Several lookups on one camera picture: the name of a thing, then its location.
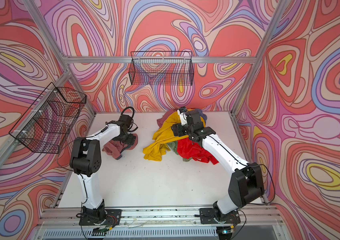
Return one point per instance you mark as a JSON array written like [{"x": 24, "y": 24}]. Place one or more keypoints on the red cloth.
[{"x": 190, "y": 150}]

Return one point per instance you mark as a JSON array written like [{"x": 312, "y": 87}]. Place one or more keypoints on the dusty pink cloth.
[{"x": 116, "y": 148}]

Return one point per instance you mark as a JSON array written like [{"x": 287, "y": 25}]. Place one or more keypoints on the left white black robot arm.
[{"x": 86, "y": 161}]

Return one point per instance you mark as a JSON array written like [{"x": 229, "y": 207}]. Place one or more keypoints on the yellow cloth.
[{"x": 161, "y": 137}]

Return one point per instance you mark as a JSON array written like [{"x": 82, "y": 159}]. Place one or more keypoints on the maroon cloth at back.
[{"x": 161, "y": 120}]

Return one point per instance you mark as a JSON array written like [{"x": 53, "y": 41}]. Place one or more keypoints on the back black wire basket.
[{"x": 161, "y": 68}]

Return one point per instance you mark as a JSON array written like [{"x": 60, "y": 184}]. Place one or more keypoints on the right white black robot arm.
[{"x": 246, "y": 183}]

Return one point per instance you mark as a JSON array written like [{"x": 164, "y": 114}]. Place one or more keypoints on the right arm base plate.
[{"x": 214, "y": 216}]

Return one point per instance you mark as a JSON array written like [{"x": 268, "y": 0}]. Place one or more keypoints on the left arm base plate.
[{"x": 111, "y": 218}]

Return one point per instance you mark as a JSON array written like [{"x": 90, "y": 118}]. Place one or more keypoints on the left black wire basket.
[{"x": 48, "y": 125}]

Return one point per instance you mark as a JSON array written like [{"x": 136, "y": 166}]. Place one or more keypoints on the olive green cloth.
[{"x": 173, "y": 147}]

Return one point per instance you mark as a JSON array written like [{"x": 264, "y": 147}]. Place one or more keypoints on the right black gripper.
[{"x": 177, "y": 129}]

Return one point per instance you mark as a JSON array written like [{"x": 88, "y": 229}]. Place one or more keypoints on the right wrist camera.
[{"x": 182, "y": 114}]

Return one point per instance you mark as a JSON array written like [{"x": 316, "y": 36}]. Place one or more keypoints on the black wire basket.
[
  {"x": 48, "y": 125},
  {"x": 161, "y": 68}
]

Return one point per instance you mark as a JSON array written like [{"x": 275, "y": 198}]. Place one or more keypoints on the aluminium mounting rail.
[{"x": 161, "y": 216}]

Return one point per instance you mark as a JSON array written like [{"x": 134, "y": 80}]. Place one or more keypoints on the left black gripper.
[{"x": 131, "y": 140}]

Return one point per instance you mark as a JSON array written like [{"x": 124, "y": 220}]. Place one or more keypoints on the blue checkered cloth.
[{"x": 202, "y": 115}]

